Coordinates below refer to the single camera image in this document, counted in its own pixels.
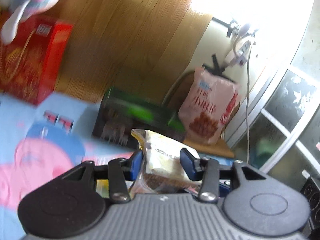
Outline clear brown cake packet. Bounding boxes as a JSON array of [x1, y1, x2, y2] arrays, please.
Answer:
[[130, 129, 201, 196]]

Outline brown wooden chair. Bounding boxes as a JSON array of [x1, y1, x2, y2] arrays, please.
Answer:
[[162, 68, 240, 158]]

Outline black cardboard box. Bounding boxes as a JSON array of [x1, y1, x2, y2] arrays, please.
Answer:
[[92, 87, 185, 148]]

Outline pink twisted-dough snack bag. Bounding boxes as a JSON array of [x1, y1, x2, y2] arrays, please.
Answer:
[[178, 67, 240, 145]]

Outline sliding glass door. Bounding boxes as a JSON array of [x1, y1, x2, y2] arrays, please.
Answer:
[[225, 0, 319, 187]]

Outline Peppa Pig bed sheet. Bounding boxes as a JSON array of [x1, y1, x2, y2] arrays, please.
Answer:
[[1, 93, 133, 239]]

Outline black speaker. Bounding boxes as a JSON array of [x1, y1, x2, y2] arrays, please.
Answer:
[[300, 177, 320, 231]]

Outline white power strip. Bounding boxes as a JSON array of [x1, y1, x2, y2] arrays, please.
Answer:
[[222, 24, 257, 68]]

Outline red gift box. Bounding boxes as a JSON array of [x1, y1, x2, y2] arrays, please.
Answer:
[[1, 15, 73, 105]]

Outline white power cable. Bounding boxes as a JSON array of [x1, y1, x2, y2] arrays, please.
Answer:
[[232, 23, 253, 165]]

